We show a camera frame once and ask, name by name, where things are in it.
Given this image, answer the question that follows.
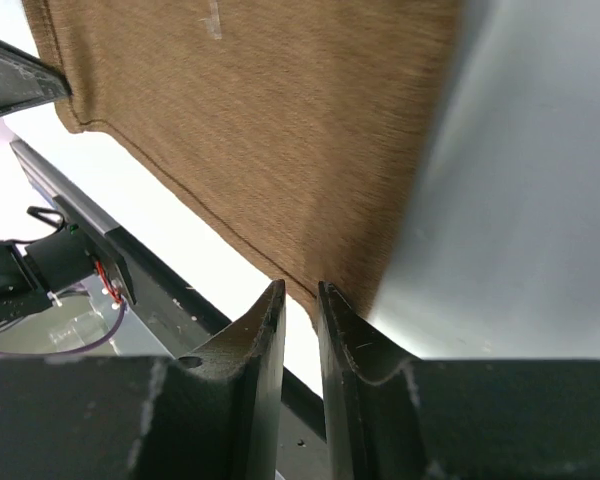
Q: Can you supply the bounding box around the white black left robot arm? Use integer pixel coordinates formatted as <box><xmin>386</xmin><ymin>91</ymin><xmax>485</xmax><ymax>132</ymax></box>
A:
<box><xmin>0</xmin><ymin>40</ymin><xmax>72</xmax><ymax>327</ymax></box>

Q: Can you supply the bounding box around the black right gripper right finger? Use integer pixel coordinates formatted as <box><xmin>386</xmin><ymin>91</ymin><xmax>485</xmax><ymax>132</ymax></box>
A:
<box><xmin>318</xmin><ymin>282</ymin><xmax>600</xmax><ymax>479</ymax></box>

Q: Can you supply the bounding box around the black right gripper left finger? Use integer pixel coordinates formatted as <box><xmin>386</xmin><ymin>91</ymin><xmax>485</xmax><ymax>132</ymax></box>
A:
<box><xmin>0</xmin><ymin>280</ymin><xmax>286</xmax><ymax>479</ymax></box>

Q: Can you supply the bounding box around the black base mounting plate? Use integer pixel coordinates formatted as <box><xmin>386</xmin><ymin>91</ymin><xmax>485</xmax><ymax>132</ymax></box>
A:
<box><xmin>11</xmin><ymin>140</ymin><xmax>329</xmax><ymax>479</ymax></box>

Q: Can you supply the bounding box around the brown cloth napkin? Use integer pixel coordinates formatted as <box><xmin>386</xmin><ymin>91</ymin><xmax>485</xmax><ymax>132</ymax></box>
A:
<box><xmin>24</xmin><ymin>1</ymin><xmax>463</xmax><ymax>316</ymax></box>

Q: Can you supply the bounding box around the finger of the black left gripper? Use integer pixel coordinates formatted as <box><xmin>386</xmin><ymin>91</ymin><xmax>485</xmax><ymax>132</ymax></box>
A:
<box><xmin>0</xmin><ymin>40</ymin><xmax>71</xmax><ymax>117</ymax></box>

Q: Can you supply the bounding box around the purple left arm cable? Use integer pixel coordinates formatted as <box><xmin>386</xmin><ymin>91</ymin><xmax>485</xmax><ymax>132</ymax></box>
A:
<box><xmin>0</xmin><ymin>294</ymin><xmax>131</xmax><ymax>359</ymax></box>

